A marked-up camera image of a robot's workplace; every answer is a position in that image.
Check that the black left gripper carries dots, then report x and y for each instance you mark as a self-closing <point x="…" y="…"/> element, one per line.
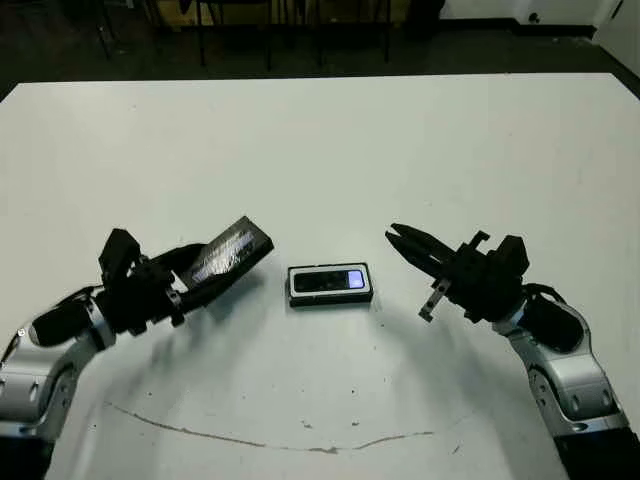
<point x="135" y="300"/>

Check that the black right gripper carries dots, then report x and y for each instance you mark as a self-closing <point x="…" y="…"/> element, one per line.
<point x="480" y="285"/>

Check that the black box lid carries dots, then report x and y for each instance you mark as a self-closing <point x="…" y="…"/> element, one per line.
<point x="230" y="250"/>

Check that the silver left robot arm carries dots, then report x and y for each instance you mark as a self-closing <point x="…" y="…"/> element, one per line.
<point x="35" y="380"/>

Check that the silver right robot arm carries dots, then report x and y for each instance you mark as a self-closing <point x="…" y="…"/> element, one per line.
<point x="575" y="380"/>

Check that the black box base white insert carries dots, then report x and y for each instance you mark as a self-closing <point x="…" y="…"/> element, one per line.
<point x="330" y="302"/>

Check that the black metal chair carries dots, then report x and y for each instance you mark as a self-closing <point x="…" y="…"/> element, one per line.
<point x="202" y="35"/>
<point x="386" y="35"/>
<point x="104" y="39"/>

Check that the black trash bin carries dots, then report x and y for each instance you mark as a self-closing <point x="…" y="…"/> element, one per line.
<point x="424" y="17"/>

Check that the yellow wooden cabinet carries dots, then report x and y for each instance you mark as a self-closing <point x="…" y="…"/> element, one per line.
<point x="170" y="17"/>

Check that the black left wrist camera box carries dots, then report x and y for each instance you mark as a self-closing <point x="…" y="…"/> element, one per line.
<point x="117" y="252"/>

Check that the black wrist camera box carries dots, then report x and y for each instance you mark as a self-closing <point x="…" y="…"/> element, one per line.
<point x="117" y="252"/>
<point x="514" y="252"/>

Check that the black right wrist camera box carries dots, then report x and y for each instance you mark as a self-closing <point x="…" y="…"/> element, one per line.
<point x="514" y="252"/>

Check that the round black wall fixture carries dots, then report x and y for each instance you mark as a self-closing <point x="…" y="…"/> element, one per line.
<point x="535" y="17"/>

